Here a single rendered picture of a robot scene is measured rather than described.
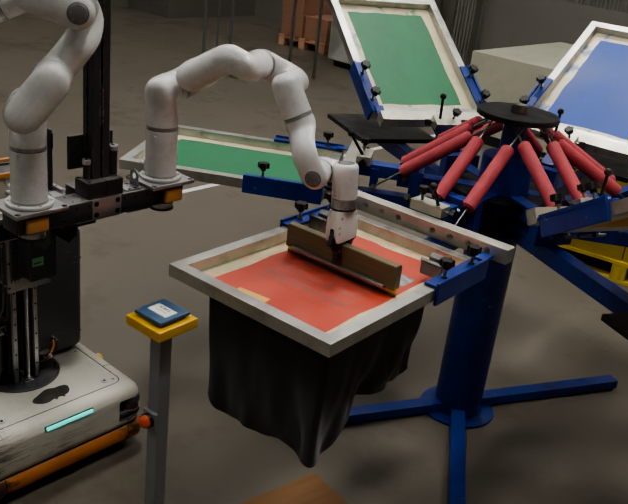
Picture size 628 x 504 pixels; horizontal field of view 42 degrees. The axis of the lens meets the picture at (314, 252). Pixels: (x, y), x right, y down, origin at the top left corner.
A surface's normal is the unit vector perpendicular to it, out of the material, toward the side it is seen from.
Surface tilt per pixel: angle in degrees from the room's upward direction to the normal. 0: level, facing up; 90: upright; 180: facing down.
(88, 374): 0
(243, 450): 0
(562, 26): 90
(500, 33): 90
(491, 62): 90
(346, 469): 0
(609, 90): 32
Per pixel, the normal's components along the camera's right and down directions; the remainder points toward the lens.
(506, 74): -0.67, 0.22
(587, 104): -0.24, -0.65
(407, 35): 0.28, -0.56
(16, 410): 0.11, -0.91
